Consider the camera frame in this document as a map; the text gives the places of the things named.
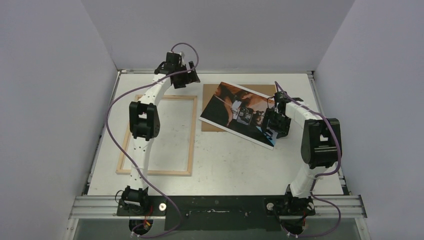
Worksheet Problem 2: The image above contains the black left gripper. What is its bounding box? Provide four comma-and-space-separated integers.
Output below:
174, 61, 200, 89

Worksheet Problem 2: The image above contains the glossy photo print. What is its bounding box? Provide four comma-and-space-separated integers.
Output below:
199, 82, 277, 150

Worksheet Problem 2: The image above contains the white wooden picture frame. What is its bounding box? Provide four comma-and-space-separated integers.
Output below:
115, 94, 199, 177

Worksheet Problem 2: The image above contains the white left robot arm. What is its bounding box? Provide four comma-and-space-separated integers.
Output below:
121, 51, 200, 216

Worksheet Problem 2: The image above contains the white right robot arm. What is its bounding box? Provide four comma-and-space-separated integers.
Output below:
261, 91, 342, 215

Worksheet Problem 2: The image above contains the brown cardboard backing board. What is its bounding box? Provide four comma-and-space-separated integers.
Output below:
201, 84, 276, 132

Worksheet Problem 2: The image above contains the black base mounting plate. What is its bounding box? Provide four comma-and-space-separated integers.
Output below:
116, 194, 316, 233

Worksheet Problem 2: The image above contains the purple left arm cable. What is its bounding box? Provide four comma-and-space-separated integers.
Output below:
104, 42, 200, 240

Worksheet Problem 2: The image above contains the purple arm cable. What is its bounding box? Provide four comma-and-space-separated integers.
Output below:
104, 42, 200, 240
274, 81, 342, 239

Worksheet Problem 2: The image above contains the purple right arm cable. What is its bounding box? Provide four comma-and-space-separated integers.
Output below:
274, 81, 342, 239

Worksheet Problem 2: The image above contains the aluminium front rail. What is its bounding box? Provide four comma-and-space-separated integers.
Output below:
69, 195, 367, 219

